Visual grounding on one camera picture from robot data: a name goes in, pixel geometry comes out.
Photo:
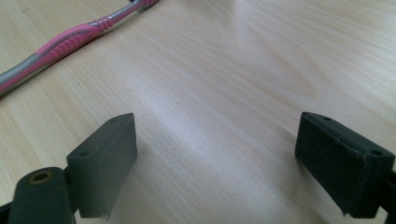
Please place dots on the pink grey toothbrush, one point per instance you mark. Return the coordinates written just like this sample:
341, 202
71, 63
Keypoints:
67, 42

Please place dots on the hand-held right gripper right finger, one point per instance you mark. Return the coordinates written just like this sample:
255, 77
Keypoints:
336, 168

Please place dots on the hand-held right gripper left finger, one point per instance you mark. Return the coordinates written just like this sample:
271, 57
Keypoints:
102, 168

